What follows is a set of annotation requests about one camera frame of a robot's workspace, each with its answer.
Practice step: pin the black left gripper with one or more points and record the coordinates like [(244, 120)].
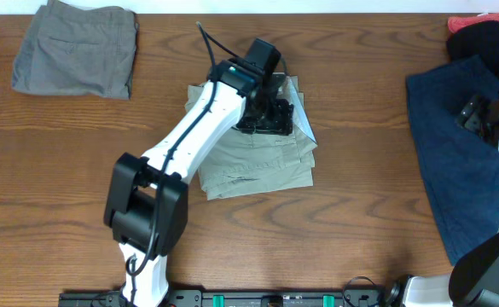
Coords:
[(283, 124)]

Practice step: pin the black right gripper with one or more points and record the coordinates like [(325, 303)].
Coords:
[(474, 115)]

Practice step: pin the beige khaki shorts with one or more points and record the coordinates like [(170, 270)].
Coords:
[(242, 164)]

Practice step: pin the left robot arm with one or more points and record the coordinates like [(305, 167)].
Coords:
[(147, 201)]

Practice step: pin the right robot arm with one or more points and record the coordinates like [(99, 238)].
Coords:
[(474, 279)]

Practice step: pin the navy blue shorts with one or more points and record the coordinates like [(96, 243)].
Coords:
[(459, 170)]

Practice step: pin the black garment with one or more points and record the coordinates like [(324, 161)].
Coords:
[(480, 39)]

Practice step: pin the coral red garment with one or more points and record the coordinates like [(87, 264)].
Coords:
[(456, 23)]

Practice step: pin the folded grey shorts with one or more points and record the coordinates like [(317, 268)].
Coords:
[(69, 51)]

